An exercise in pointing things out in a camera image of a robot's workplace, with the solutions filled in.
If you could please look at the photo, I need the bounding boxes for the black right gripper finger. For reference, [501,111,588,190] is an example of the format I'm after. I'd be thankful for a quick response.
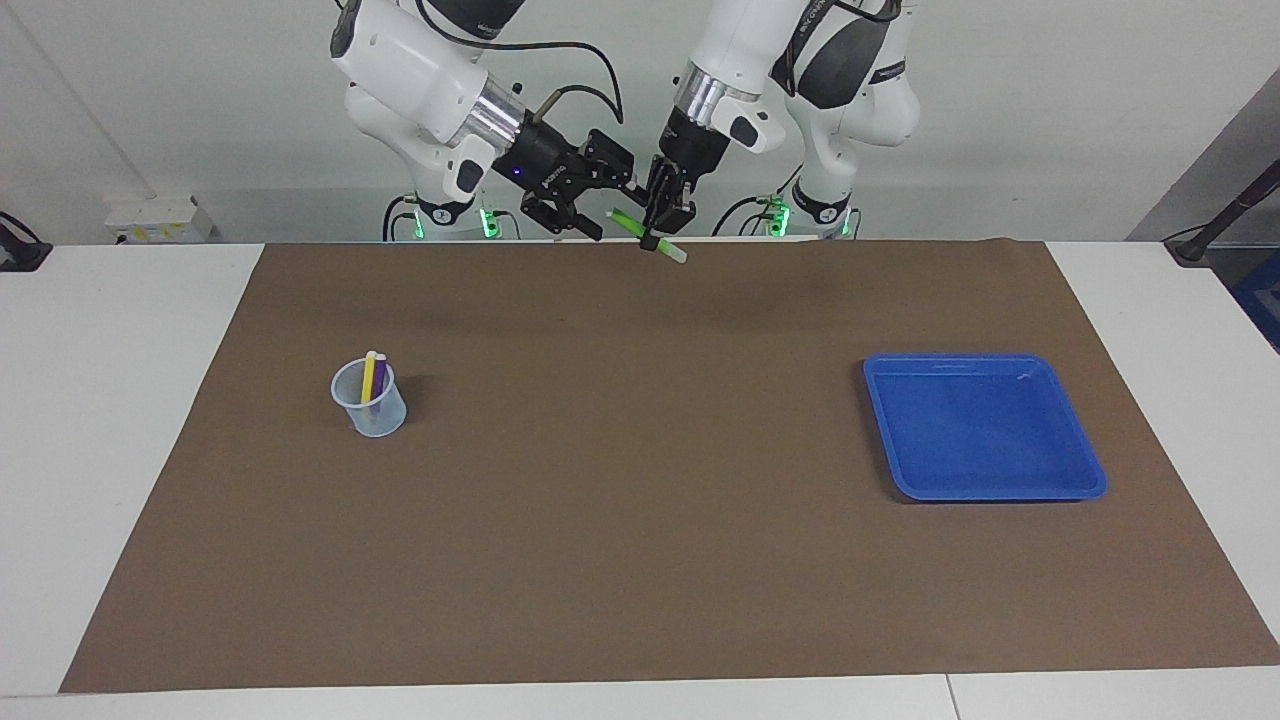
[580,129,643,195]
[519,188,607,244]

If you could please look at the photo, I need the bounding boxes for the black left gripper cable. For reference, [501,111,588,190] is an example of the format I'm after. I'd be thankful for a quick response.
[778,0,907,99]

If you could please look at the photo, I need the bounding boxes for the blue plastic tray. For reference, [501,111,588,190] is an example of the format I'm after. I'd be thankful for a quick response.
[862,352,1109,503]

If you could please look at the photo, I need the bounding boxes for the black clamp mount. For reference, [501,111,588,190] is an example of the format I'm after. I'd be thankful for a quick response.
[0,211,54,274]

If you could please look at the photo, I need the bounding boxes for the black stand pole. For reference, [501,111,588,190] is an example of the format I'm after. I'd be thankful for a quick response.
[1164,155,1280,267]

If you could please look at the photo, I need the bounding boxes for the blue box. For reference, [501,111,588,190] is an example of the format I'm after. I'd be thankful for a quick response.
[1230,248,1280,354]

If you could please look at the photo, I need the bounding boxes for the translucent plastic cup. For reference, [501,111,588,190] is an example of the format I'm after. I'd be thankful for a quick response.
[330,357,409,439]

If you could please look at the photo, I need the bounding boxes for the green pen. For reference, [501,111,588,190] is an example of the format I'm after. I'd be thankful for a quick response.
[605,207,690,266]

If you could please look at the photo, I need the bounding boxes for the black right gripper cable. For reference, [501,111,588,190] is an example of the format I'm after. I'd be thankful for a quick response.
[508,40,627,129]

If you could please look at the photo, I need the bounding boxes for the brown table mat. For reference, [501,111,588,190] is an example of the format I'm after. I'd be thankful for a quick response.
[58,238,1280,695]

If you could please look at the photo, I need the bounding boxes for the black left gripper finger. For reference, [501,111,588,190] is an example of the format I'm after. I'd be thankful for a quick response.
[666,172,699,235]
[639,160,675,252]

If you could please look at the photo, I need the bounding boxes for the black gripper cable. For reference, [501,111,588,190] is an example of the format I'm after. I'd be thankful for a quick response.
[778,0,907,99]
[508,40,627,129]

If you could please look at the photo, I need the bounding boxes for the black base cable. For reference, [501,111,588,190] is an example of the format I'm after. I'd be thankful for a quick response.
[382,193,423,242]
[711,163,803,239]

